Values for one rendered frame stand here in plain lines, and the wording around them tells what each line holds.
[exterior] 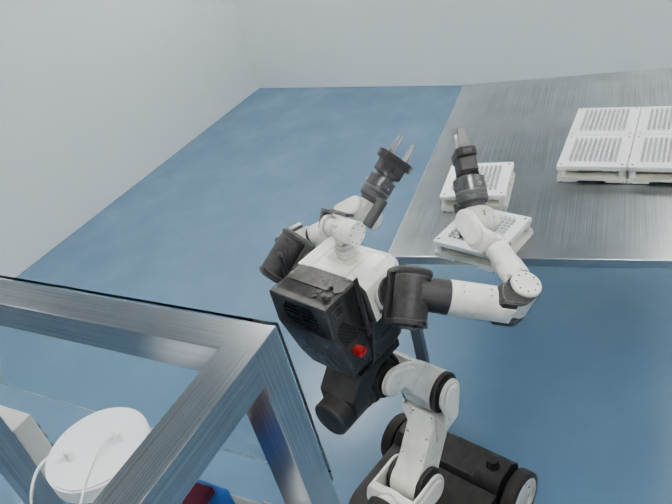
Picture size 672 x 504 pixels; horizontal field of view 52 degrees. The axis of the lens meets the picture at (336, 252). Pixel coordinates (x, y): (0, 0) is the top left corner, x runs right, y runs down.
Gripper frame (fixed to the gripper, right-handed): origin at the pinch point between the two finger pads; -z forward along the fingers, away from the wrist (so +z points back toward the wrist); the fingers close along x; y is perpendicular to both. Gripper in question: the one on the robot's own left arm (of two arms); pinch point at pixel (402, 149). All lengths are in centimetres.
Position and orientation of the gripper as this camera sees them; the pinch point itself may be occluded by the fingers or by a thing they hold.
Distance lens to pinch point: 217.6
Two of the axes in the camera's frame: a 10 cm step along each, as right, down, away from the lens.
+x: 8.0, 4.9, 3.4
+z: -5.3, 8.5, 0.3
